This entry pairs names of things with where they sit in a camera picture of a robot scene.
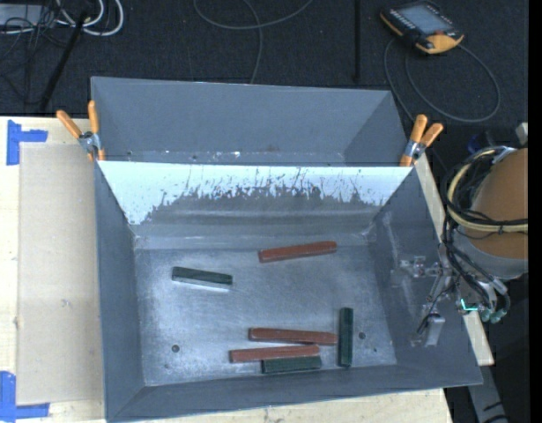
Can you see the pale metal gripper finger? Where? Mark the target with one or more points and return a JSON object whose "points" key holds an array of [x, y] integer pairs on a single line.
{"points": [[433, 331], [413, 269]]}

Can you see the dark green flat block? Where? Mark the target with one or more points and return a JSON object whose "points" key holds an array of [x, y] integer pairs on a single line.
{"points": [[345, 337], [291, 364], [202, 276]]}

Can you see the red-brown flat block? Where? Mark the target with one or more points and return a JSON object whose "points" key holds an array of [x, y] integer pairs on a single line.
{"points": [[297, 251], [272, 353], [292, 336]]}

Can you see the grey metal bin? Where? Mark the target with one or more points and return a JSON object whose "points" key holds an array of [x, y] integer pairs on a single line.
{"points": [[235, 306]]}

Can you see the pale flat board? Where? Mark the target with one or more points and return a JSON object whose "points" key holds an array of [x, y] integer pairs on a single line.
{"points": [[54, 258]]}

